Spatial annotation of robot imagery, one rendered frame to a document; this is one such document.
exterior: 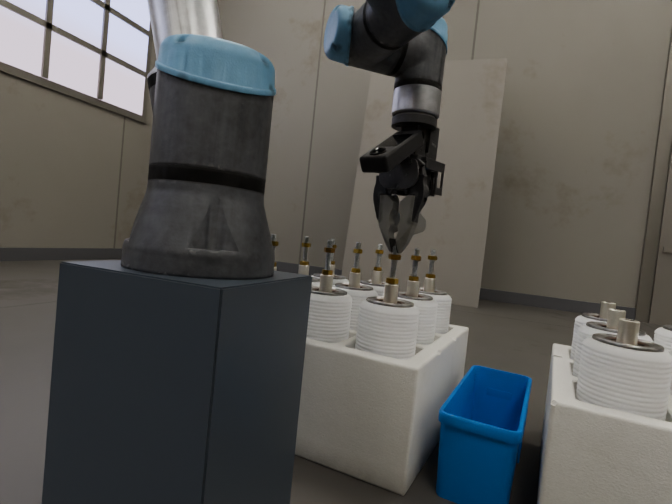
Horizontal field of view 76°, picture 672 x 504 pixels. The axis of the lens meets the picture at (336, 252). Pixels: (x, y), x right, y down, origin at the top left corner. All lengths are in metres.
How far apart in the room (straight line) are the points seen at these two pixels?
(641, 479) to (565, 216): 2.73
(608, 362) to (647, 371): 0.04
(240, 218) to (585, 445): 0.46
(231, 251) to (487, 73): 2.83
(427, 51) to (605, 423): 0.54
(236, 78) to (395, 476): 0.54
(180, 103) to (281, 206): 3.25
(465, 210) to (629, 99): 1.29
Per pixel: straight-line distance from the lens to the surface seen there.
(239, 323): 0.38
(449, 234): 2.78
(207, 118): 0.42
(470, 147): 2.93
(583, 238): 3.28
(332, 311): 0.70
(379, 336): 0.66
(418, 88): 0.70
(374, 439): 0.67
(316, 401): 0.69
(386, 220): 0.69
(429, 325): 0.78
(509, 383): 0.92
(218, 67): 0.44
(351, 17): 0.67
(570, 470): 0.62
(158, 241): 0.41
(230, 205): 0.41
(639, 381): 0.63
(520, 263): 3.24
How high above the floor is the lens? 0.35
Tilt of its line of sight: 2 degrees down
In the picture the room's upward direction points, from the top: 6 degrees clockwise
